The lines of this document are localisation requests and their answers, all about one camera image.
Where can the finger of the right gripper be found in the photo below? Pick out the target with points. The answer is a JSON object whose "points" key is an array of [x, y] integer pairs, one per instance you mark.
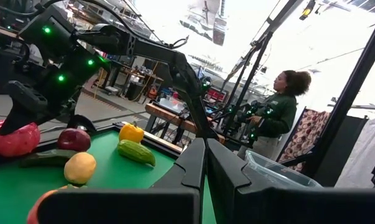
{"points": [[25, 102]]}

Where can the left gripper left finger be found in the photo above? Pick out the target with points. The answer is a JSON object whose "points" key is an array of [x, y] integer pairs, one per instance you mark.
{"points": [[128, 208]]}

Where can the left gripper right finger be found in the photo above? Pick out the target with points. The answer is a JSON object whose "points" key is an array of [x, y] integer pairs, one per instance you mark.
{"points": [[299, 208]]}

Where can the red tomato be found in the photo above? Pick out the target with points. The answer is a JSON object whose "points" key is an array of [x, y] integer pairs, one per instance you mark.
{"points": [[16, 144]]}

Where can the dark red apple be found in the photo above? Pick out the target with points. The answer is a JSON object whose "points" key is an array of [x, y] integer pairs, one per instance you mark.
{"points": [[73, 140]]}

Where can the light green bitter gourd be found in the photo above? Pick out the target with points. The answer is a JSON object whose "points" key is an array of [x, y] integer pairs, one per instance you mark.
{"points": [[136, 152]]}

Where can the dark green cucumber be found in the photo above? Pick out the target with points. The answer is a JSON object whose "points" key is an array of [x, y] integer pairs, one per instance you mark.
{"points": [[47, 158]]}

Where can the pale yellow lemon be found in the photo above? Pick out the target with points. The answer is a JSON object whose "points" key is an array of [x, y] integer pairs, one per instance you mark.
{"points": [[80, 168]]}

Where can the yellow bell pepper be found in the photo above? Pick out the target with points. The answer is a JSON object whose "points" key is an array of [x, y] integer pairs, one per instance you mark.
{"points": [[131, 133]]}

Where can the green-lit robot arm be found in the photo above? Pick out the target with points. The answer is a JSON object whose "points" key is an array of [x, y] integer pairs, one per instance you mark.
{"points": [[251, 112]]}

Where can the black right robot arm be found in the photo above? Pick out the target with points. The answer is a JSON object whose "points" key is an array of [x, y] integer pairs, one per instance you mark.
{"points": [[156, 51]]}

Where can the black hook clamp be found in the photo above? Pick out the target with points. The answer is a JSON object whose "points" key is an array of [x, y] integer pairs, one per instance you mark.
{"points": [[81, 117]]}

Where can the clear plastic container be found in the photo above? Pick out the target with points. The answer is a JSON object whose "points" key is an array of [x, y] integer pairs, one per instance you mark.
{"points": [[283, 174]]}

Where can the black partition panel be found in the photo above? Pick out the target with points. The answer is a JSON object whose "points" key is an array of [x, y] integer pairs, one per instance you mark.
{"points": [[339, 155]]}

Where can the cluttered work desk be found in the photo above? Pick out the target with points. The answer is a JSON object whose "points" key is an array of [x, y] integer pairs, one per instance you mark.
{"points": [[134, 74]]}

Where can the patterned hanging cloth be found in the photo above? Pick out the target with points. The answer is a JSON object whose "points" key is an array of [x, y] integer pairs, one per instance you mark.
{"points": [[308, 130]]}

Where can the white hanging cloth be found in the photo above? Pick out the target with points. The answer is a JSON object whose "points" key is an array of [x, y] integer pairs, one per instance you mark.
{"points": [[364, 155]]}

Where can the person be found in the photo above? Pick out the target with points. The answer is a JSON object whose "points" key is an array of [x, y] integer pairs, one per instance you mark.
{"points": [[280, 115]]}

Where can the wooden workbench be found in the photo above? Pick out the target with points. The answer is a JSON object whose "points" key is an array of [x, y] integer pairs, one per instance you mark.
{"points": [[174, 118]]}

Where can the yellow hanging lamp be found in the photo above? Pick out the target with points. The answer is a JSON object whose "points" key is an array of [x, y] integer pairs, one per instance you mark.
{"points": [[307, 12]]}

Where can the black frame post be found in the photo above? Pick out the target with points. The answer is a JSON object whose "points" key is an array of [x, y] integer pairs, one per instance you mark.
{"points": [[345, 99]]}

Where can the neighbouring station black frame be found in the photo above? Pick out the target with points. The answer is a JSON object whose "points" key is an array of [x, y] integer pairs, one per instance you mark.
{"points": [[267, 34]]}

